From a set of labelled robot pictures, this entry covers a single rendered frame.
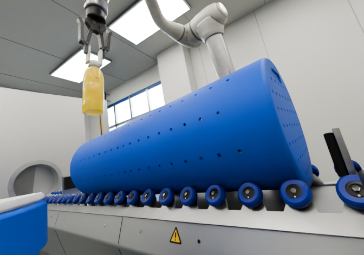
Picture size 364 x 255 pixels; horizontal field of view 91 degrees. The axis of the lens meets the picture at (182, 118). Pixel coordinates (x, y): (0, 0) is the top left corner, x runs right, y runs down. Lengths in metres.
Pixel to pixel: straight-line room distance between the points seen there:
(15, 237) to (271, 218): 0.36
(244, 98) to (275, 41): 3.28
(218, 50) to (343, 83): 2.53
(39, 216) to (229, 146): 0.32
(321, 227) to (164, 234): 0.32
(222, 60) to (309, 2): 2.94
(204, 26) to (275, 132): 0.87
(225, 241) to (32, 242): 0.30
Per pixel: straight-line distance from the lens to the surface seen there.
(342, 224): 0.35
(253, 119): 0.32
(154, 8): 1.01
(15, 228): 0.33
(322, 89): 3.31
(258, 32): 3.74
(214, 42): 1.07
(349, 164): 0.40
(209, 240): 0.43
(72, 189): 1.40
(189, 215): 0.46
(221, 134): 0.34
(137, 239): 0.60
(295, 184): 0.36
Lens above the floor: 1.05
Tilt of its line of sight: 13 degrees up
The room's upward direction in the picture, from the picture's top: 11 degrees counter-clockwise
